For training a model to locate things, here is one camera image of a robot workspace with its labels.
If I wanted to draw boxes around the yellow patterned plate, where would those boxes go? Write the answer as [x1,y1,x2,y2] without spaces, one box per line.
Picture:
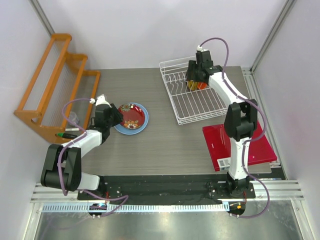
[187,80,198,91]

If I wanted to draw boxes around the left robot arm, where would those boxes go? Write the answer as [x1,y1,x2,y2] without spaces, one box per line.
[40,103,123,200]

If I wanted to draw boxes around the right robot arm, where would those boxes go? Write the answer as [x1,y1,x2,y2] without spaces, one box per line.
[186,46,258,198]

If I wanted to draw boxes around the orange plate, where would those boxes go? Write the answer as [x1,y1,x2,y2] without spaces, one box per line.
[197,82,208,90]

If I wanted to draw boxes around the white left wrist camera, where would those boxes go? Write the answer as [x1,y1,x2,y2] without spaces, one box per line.
[89,94,111,107]

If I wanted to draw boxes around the red cutting board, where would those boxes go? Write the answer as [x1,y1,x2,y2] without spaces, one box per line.
[202,124,277,172]

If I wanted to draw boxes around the clear plastic cup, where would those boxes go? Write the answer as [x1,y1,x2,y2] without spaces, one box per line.
[68,111,80,125]

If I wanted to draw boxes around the orange wooden rack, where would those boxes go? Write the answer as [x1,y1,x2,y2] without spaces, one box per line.
[14,33,101,144]

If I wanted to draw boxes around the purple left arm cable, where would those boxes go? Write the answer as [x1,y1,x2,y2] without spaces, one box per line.
[56,98,130,217]

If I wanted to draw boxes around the red floral plate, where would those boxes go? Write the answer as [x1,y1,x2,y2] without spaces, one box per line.
[118,103,146,130]

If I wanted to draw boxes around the grey wall conduit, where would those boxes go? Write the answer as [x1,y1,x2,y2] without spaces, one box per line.
[29,0,55,36]

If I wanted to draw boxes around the aluminium frame rail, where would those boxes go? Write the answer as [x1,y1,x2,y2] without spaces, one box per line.
[31,180,304,216]

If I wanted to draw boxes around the white wire dish rack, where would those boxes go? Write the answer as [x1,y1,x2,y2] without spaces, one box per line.
[159,56,227,125]

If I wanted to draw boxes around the light blue plate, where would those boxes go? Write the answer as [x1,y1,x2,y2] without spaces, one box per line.
[114,102,149,135]

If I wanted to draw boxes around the green marker pen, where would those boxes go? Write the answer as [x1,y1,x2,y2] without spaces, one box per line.
[56,132,77,139]

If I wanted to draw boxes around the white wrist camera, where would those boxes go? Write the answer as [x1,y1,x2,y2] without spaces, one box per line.
[89,94,111,107]
[196,45,209,53]

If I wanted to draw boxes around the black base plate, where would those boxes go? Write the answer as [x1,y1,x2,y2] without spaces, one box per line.
[77,174,256,206]

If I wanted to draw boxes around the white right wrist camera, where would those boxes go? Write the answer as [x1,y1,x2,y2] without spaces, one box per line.
[196,45,209,53]

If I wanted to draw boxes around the white marker pen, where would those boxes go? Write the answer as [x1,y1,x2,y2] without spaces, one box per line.
[65,128,79,132]

